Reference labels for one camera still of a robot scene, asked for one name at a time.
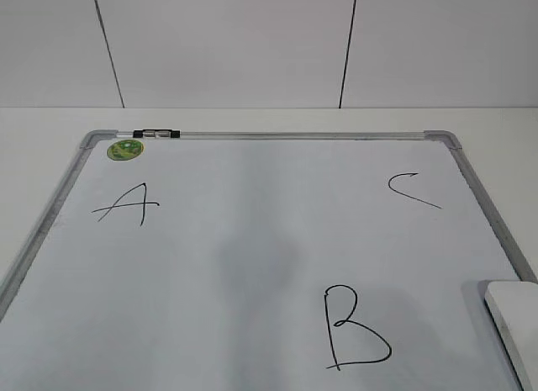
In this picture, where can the white board with aluminium frame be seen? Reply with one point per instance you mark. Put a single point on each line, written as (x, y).
(262, 262)

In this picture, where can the white board eraser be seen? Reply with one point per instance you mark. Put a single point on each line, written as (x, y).
(513, 306)

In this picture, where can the round green sticker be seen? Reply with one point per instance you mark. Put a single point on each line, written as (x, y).
(125, 150)

